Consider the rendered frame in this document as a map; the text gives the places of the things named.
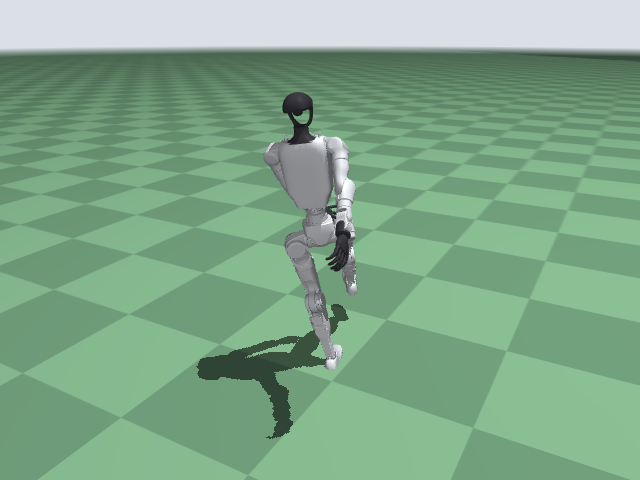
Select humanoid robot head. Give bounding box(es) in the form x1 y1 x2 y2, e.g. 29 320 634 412
282 92 316 145

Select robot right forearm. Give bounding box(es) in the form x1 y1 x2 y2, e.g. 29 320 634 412
334 179 356 232

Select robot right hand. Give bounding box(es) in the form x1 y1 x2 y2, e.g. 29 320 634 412
325 220 351 272

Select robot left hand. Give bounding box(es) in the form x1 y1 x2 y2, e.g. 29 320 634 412
325 205 337 221

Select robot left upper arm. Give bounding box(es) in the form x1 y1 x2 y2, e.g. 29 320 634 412
263 142 287 192

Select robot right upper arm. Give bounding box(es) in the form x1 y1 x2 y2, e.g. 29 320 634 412
325 137 349 196

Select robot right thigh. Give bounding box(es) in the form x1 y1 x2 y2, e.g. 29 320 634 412
333 219 356 266

